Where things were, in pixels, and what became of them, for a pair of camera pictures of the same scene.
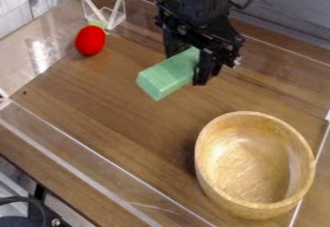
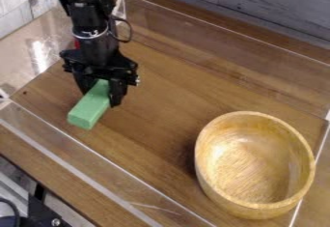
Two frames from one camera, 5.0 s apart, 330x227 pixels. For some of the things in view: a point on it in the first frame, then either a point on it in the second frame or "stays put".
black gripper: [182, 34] -> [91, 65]
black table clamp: [54, 219] stays put
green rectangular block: [168, 75] -> [91, 108]
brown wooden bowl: [254, 164] stays put
